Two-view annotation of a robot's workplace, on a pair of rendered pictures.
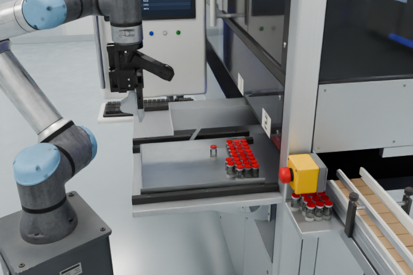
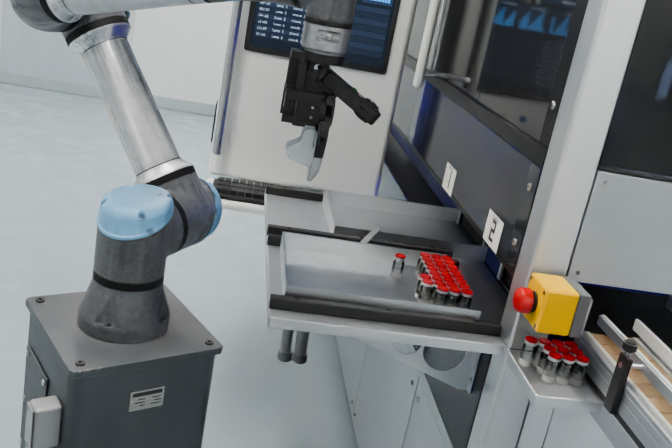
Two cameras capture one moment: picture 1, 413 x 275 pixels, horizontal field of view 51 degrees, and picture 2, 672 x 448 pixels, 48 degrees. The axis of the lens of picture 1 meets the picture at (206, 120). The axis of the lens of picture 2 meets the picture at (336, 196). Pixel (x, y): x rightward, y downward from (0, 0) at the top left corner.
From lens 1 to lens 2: 0.27 m
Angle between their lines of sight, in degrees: 8
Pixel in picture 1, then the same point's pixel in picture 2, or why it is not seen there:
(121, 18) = (326, 13)
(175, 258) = not seen: outside the picture
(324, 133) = (590, 251)
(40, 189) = (135, 251)
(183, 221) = (286, 413)
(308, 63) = (588, 134)
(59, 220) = (148, 311)
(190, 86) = (353, 181)
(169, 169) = (326, 275)
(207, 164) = (386, 281)
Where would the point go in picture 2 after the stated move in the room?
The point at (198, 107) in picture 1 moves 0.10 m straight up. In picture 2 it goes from (369, 206) to (377, 168)
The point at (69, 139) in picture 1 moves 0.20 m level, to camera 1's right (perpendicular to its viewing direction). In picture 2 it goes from (187, 190) to (299, 211)
